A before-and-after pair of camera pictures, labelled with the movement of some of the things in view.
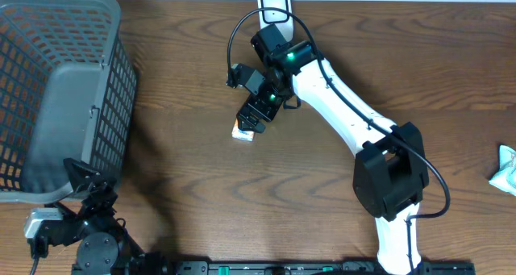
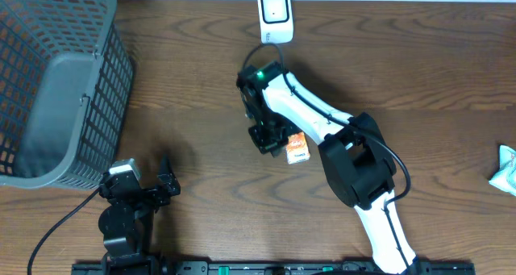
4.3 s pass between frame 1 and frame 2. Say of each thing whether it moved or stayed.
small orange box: moved
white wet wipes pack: stayed
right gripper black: moved
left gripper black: moved
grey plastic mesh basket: stayed
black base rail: stayed
